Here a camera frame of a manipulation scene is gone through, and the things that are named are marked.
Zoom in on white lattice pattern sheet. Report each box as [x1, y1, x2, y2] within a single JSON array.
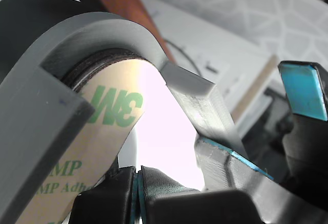
[[139, 0, 328, 63]]

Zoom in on beige wooden stick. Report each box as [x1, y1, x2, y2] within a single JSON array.
[[230, 54, 280, 124]]

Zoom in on red-brown wooden strip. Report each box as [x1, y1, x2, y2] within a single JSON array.
[[83, 0, 179, 65]]

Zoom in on blue-padded gripper jaw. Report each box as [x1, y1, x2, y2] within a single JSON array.
[[278, 59, 328, 184], [194, 136, 328, 224]]

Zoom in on white paper box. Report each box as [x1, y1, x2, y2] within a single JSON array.
[[138, 0, 272, 122]]

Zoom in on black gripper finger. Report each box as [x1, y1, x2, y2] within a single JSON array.
[[70, 166, 138, 224], [137, 165, 264, 224]]

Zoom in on tan 3M protective film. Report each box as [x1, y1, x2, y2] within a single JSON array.
[[23, 57, 154, 224]]

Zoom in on thin dark curved wire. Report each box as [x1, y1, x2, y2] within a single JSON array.
[[163, 38, 203, 77]]

